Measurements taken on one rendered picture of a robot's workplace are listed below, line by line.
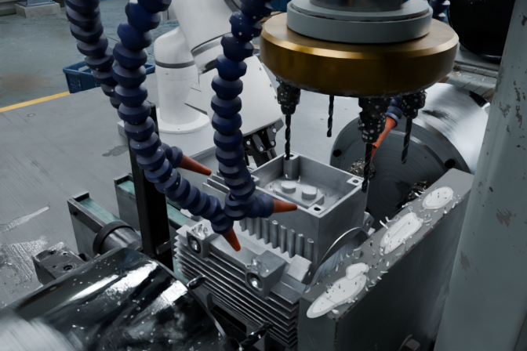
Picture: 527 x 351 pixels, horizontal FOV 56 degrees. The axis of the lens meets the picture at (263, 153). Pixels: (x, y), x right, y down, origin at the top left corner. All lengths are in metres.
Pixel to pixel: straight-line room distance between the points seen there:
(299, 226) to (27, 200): 0.87
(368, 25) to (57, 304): 0.33
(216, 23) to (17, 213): 0.75
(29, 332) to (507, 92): 0.34
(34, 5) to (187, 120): 5.98
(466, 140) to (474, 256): 0.48
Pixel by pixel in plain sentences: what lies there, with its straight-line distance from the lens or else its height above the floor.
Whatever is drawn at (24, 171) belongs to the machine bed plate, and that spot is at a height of 0.80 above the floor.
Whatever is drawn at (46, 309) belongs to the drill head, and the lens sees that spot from 0.43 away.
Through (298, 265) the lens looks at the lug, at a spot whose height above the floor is 1.09.
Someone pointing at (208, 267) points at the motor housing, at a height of 1.03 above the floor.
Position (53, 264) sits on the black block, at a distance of 0.97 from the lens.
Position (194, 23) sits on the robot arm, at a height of 1.29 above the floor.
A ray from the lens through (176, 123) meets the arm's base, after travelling 1.47.
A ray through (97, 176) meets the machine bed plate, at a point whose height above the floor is 0.80.
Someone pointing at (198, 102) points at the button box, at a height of 1.06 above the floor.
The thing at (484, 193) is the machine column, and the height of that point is 1.32.
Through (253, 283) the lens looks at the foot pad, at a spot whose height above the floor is 1.06.
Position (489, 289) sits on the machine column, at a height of 1.27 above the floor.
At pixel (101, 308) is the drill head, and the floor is 1.16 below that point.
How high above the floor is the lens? 1.44
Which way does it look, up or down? 28 degrees down
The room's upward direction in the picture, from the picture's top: straight up
